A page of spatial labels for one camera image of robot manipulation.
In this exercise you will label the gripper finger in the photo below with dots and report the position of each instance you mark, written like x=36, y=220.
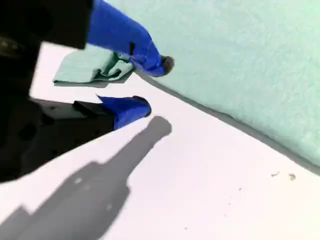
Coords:
x=120, y=30
x=130, y=110

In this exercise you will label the pale green T-shirt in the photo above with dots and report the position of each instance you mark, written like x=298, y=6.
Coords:
x=225, y=62

